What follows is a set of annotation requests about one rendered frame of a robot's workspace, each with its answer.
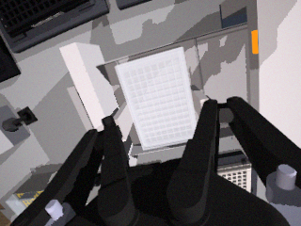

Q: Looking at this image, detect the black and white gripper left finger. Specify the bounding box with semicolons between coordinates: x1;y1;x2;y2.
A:
9;102;135;226

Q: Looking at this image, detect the white multiwell plate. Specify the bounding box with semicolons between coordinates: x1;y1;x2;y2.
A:
217;161;251;191

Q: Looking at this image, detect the grey bench mat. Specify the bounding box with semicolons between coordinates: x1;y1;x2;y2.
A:
0;0;225;222

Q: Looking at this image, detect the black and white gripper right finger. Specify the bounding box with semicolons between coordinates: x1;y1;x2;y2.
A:
166;85;301;226

